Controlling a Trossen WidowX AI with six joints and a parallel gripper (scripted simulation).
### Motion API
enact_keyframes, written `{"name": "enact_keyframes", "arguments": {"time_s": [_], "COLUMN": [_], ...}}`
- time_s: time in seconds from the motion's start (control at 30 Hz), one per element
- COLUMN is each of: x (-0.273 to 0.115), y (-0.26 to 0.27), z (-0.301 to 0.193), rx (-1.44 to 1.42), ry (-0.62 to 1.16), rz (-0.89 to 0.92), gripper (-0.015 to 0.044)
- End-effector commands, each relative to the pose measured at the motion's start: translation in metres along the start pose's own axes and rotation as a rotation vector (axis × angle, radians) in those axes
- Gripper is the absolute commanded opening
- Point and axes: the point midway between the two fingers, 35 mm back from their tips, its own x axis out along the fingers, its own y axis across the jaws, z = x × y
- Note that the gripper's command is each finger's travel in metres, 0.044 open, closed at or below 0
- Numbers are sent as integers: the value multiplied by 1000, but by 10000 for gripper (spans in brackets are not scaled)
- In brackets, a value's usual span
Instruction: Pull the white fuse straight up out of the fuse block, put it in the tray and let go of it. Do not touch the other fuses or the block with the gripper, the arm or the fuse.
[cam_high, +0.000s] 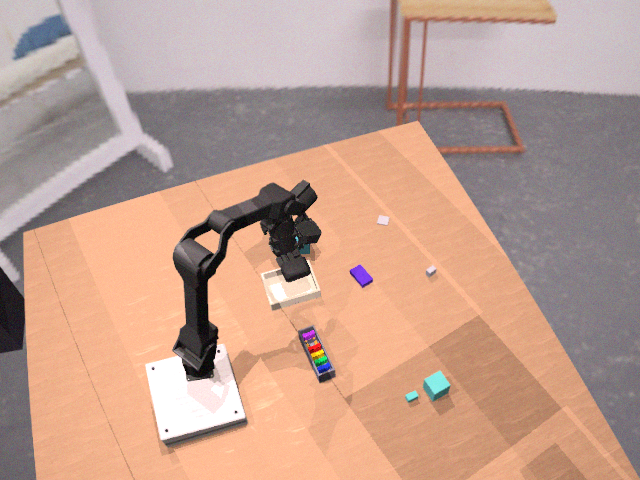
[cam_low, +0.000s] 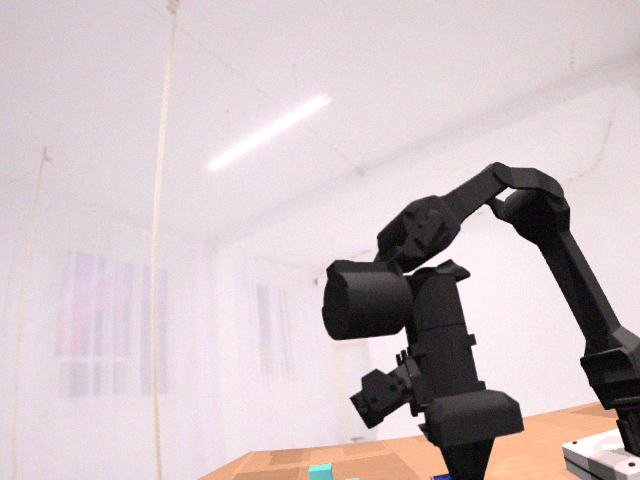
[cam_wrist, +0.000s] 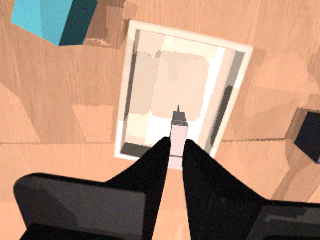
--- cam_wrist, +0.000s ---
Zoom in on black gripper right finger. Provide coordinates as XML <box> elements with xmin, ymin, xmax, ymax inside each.
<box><xmin>182</xmin><ymin>139</ymin><xmax>320</xmax><ymax>240</ymax></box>

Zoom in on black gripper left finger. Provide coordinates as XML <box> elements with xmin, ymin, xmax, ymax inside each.
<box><xmin>13</xmin><ymin>136</ymin><xmax>171</xmax><ymax>240</ymax></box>

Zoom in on light blue square block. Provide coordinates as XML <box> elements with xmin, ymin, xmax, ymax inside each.
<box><xmin>11</xmin><ymin>0</ymin><xmax>98</xmax><ymax>47</ymax></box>

